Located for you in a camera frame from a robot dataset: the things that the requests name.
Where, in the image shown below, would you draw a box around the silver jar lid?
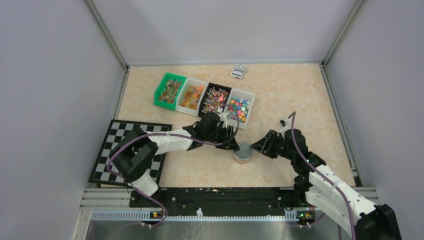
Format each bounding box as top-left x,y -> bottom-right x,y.
233,141 -> 253,157

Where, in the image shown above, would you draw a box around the clear plastic jar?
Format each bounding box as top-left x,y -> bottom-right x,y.
233,154 -> 252,165

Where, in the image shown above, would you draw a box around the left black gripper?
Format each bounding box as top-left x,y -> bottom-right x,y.
204,124 -> 239,151

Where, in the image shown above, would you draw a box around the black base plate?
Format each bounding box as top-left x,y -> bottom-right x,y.
129,187 -> 320,221

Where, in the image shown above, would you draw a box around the green candy bin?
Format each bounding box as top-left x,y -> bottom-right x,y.
153,72 -> 187,110

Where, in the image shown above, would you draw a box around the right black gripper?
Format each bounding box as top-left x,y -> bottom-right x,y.
250,129 -> 295,161

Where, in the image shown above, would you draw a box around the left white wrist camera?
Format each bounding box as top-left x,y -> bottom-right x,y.
218,111 -> 233,129

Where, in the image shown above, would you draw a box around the black white checkerboard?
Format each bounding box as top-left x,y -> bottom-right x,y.
88,120 -> 173,187

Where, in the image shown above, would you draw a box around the white cable duct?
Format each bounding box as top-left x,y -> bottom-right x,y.
91,210 -> 299,222

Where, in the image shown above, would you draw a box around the playing card box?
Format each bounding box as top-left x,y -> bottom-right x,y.
230,63 -> 247,80

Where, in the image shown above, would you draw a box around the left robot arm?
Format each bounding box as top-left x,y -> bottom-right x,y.
106,112 -> 240,207

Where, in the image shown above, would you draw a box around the white bin colourful candies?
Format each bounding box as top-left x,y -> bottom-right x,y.
226,88 -> 256,130

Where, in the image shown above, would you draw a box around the white bin orange candies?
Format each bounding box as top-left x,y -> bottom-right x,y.
175,77 -> 209,116

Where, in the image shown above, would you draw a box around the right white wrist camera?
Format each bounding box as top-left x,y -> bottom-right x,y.
279,118 -> 292,133

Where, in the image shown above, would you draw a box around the black candy bin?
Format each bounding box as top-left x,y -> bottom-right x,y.
197,82 -> 232,117

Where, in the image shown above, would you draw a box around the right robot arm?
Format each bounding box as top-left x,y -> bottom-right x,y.
251,129 -> 402,240

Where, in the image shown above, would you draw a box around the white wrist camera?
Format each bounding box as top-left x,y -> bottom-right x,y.
279,118 -> 292,133
218,111 -> 233,129

